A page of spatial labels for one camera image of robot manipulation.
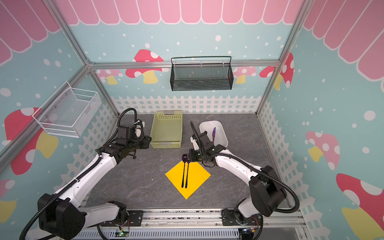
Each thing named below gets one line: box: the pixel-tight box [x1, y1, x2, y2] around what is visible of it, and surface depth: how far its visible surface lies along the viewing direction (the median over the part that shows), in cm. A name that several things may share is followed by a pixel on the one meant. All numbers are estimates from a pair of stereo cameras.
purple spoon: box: [181, 154, 188, 188], surface depth 96 cm
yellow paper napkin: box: [165, 161, 211, 200], surface depth 89 cm
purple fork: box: [185, 157, 192, 189], surface depth 91 cm
